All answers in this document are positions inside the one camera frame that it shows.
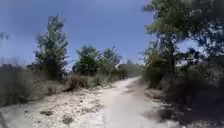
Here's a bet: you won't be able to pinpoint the round green tree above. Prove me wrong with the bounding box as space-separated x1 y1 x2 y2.
72 44 102 76
98 46 123 77

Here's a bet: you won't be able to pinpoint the distant green bushes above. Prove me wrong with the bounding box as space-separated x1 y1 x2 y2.
117 62 145 80

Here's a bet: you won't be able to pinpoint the pale dirt gravel path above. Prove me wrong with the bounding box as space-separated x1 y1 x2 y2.
0 76 224 128

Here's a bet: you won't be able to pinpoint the tall conifer tree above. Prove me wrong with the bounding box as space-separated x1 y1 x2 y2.
31 14 70 81

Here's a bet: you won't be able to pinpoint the dark green bushes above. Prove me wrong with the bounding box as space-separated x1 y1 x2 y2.
141 54 224 116

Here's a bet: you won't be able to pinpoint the large leafy tree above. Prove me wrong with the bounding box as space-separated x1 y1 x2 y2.
142 0 224 79

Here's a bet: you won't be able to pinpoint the dry brown scrub bushes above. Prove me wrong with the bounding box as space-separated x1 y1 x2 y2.
0 63 119 108

